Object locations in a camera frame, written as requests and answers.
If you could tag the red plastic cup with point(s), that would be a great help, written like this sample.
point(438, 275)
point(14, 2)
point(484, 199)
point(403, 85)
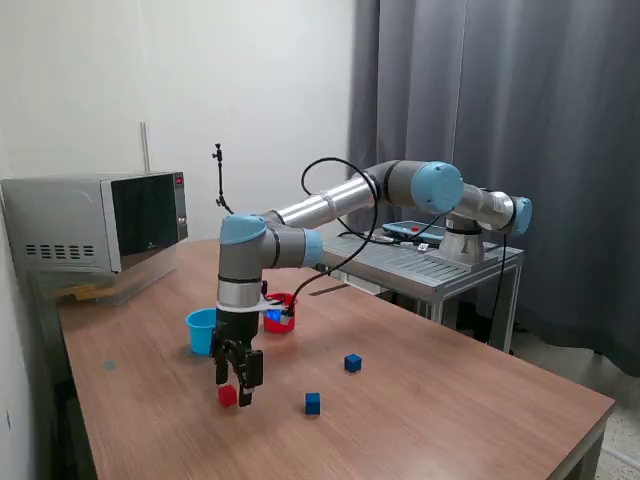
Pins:
point(277, 328)

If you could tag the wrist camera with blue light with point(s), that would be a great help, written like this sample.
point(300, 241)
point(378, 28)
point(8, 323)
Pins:
point(274, 315)

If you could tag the silver microwave oven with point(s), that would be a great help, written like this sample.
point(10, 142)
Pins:
point(60, 220)

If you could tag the blue-edged teach pendant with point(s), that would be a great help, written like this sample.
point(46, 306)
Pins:
point(400, 228)

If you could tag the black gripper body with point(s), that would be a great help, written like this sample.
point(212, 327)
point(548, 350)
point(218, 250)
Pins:
point(237, 327)

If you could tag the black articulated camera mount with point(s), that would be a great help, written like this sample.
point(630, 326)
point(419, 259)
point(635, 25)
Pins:
point(220, 180)

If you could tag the grey table leg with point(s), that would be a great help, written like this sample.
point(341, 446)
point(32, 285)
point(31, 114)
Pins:
point(590, 450)

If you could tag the grey curtain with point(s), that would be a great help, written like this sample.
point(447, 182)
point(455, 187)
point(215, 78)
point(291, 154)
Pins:
point(575, 100)

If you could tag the wooden blocks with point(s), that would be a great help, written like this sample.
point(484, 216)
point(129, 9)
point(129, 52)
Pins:
point(85, 294)

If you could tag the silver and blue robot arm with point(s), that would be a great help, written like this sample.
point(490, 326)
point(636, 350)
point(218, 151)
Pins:
point(320, 205)

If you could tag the black tape strip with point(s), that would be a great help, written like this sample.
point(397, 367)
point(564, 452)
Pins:
point(327, 290)

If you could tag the blue cube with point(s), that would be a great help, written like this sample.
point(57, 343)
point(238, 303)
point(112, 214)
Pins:
point(312, 404)
point(353, 363)

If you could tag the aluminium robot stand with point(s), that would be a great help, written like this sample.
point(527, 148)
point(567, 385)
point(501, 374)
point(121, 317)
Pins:
point(400, 260)

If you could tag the blue plastic cup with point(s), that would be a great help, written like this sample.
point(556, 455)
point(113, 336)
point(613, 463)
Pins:
point(200, 335)

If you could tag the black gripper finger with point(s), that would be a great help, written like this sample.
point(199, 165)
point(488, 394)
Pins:
point(251, 375)
point(220, 367)

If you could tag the white wall pipe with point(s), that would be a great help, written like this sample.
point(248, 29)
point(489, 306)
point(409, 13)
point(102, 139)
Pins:
point(145, 150)

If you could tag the red cube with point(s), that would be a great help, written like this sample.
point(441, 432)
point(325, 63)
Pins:
point(227, 396)

